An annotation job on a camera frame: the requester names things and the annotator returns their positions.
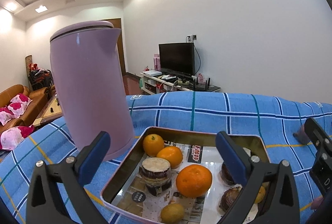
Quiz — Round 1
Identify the small yellow fruit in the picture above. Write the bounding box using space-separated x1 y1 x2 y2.
254 186 266 204

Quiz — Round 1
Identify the small cut dark chestnut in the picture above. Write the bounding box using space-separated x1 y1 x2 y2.
220 163 235 186

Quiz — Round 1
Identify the large orange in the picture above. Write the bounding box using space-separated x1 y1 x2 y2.
176 164 213 198

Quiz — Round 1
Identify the cut sugarcane stump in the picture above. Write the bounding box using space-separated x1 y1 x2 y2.
139 157 172 196

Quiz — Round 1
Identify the small orange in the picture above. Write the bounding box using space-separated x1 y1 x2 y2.
156 146 183 169
142 134 164 157

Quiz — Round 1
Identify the yellow-brown kiwi fruit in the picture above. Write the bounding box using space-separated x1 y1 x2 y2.
160 203 185 223

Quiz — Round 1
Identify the purple round fruit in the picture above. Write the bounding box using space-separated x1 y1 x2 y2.
293 124 311 145

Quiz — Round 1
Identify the pink floral cushion front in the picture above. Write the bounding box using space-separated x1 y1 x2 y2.
0 125 34 151

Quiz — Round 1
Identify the pink floral cushion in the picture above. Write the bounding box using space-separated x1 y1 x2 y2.
0 93 32 126
0 125 34 151

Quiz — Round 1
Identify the wooden coffee table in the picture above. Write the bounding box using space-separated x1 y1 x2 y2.
33 94 62 127

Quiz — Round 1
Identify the printed paper liner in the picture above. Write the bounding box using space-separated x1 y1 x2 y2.
109 142 230 223

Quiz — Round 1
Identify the orange leather sofa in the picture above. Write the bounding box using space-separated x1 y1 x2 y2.
1 84 50 133

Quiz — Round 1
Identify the lilac electric kettle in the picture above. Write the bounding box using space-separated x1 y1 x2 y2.
50 21 134 160

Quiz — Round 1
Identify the pink metal tin tray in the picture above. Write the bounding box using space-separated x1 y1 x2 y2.
100 126 269 224

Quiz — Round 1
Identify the dark clutter rack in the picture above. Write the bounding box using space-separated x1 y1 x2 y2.
28 63 54 91

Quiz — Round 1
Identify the black wifi router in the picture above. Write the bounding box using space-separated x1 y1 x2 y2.
192 78 221 92

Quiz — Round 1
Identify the white tv stand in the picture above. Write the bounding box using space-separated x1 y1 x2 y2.
141 73 191 95

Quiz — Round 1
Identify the pink box beside television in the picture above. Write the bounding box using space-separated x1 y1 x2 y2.
153 54 161 71

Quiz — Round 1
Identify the black television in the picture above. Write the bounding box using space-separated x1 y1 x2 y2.
159 42 195 75

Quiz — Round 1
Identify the brown wooden door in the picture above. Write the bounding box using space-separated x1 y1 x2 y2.
105 18 127 76

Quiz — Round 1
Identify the wall power socket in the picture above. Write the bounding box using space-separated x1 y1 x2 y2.
186 34 197 42

